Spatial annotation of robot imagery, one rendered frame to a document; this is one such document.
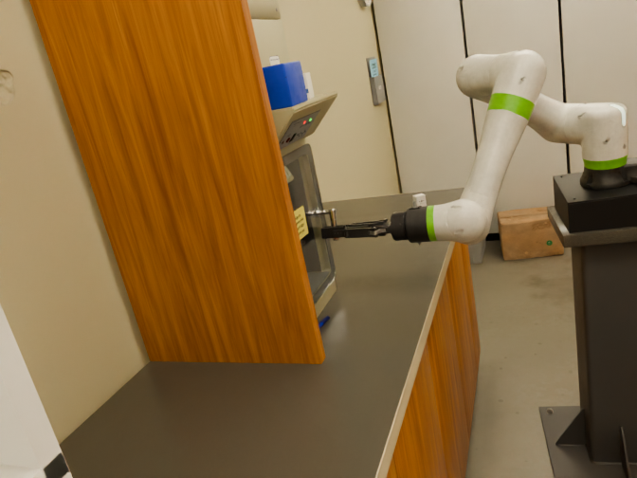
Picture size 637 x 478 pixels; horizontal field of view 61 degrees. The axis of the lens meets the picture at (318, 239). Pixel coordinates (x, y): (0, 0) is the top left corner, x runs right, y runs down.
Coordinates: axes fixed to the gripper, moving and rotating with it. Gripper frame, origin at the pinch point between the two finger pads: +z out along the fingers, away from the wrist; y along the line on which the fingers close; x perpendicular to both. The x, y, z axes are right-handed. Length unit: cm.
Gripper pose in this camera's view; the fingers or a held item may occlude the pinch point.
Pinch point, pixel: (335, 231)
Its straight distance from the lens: 148.6
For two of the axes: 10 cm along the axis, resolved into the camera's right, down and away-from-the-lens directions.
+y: -3.5, 2.3, -9.1
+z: -9.3, 0.7, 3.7
